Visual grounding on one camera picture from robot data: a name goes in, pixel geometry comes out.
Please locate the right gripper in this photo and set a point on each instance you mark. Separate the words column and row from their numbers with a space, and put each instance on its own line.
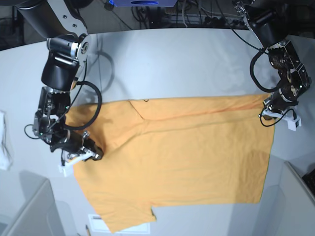
column 77, row 145

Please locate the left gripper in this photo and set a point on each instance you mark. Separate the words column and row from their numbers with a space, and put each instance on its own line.
column 277, row 103

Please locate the orange T-shirt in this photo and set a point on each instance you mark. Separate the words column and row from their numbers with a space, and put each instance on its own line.
column 175, row 152

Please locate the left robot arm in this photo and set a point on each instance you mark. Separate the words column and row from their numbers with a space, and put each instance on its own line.
column 272, row 21

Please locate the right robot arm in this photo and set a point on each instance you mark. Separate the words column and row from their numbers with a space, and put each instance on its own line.
column 67, row 42

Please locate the white paper label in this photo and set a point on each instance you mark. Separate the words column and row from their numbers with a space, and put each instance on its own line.
column 116, row 226

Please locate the black keyboard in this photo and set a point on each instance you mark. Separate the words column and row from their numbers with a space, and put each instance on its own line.
column 309, row 180

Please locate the pencil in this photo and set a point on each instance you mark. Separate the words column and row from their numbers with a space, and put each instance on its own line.
column 87, row 230

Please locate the grey partition left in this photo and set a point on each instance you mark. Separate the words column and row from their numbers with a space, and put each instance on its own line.
column 38, row 215

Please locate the grey partition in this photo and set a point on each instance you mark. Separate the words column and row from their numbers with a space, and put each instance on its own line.
column 288, row 208
column 38, row 215

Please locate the white cloth at left edge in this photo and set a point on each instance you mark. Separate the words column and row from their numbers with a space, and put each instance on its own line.
column 6, row 151

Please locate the grey partition right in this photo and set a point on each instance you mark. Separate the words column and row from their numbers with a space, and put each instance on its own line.
column 288, row 208

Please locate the blue grey box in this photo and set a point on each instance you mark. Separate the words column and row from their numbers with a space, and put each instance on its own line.
column 158, row 3

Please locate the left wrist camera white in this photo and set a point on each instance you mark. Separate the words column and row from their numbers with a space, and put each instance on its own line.
column 289, row 116

